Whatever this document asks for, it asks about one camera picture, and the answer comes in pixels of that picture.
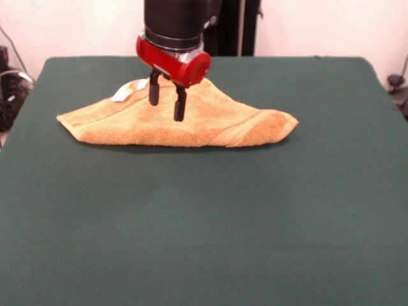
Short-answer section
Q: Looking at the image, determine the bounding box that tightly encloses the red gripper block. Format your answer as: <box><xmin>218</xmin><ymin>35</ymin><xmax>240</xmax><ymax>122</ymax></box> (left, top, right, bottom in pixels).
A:
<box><xmin>136</xmin><ymin>31</ymin><xmax>212</xmax><ymax>123</ymax></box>

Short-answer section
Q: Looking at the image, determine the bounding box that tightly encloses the tan terry cloth towel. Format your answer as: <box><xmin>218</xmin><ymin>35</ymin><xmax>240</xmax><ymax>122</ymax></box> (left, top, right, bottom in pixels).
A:
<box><xmin>56</xmin><ymin>76</ymin><xmax>300</xmax><ymax>149</ymax></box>

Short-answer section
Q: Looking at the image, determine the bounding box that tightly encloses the dark green table cloth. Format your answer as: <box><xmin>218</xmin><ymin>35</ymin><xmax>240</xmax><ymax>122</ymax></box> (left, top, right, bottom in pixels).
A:
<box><xmin>0</xmin><ymin>56</ymin><xmax>408</xmax><ymax>306</ymax></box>

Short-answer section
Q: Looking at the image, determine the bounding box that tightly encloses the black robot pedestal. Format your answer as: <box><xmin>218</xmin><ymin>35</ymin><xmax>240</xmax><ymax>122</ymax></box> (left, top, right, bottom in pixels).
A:
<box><xmin>203</xmin><ymin>0</ymin><xmax>264</xmax><ymax>57</ymax></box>

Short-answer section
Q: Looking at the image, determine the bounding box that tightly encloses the black equipment pile with cables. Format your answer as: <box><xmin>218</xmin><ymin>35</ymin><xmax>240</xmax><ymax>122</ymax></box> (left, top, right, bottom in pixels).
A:
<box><xmin>0</xmin><ymin>46</ymin><xmax>34</xmax><ymax>132</ymax></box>

